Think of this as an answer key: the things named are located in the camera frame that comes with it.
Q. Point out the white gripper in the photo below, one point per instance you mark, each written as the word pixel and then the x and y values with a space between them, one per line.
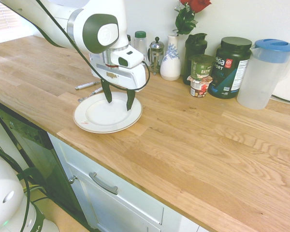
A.
pixel 131 77

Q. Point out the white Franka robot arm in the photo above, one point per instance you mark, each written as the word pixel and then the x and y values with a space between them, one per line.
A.
pixel 62 19

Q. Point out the white plate gold rim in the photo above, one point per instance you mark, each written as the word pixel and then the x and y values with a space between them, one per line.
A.
pixel 99 120

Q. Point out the glass metal french press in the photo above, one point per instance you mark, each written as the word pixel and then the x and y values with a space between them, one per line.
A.
pixel 156 54

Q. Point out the dark sauce bottle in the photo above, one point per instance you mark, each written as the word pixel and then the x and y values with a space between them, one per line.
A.
pixel 129 39

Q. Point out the clear bottle green cap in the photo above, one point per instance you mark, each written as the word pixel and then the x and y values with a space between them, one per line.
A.
pixel 140 42

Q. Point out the white vase blue print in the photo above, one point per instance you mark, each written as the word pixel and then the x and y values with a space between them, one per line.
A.
pixel 170 65

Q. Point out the red white yogurt cup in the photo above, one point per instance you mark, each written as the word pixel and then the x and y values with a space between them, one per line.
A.
pixel 200 88

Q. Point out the green oatmeal cup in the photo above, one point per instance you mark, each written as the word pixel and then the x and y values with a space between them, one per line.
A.
pixel 202 67

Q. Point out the black shaker bottle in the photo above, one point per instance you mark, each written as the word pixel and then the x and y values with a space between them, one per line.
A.
pixel 194 46

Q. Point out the silver cabinet knob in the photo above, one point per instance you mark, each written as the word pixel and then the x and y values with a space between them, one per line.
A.
pixel 72 179

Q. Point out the black dishwasher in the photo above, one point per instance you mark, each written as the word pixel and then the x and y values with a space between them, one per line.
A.
pixel 38 149

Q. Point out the red roses green leaves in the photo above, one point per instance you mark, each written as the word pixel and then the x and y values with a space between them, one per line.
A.
pixel 186 19

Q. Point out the white kitchen cabinet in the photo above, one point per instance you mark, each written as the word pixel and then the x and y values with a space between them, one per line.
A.
pixel 125 205

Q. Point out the black protein powder tub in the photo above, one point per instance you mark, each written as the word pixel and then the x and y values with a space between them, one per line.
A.
pixel 232 65

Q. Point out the clear pitcher blue lid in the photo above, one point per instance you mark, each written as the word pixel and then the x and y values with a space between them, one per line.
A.
pixel 258 79

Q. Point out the white window blind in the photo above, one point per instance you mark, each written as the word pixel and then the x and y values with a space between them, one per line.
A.
pixel 2 14

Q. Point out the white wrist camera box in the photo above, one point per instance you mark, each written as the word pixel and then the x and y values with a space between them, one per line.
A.
pixel 133 58

